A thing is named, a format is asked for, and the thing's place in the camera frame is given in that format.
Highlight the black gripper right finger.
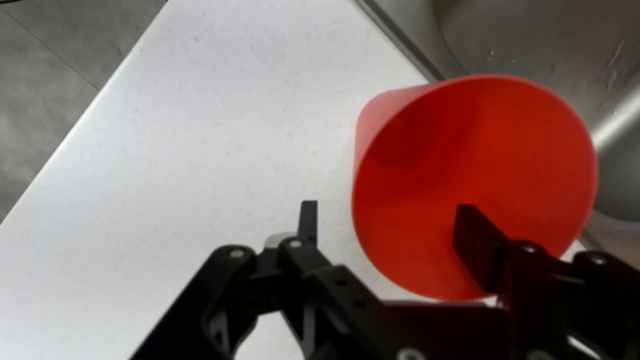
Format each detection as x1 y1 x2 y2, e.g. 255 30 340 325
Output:
451 201 640 360

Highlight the orange plastic cup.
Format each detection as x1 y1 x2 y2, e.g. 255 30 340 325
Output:
349 71 599 304

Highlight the stainless steel sink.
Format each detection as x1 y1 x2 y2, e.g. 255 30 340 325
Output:
356 0 640 254

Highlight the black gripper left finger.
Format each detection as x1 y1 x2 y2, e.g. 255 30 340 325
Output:
127 197 401 360

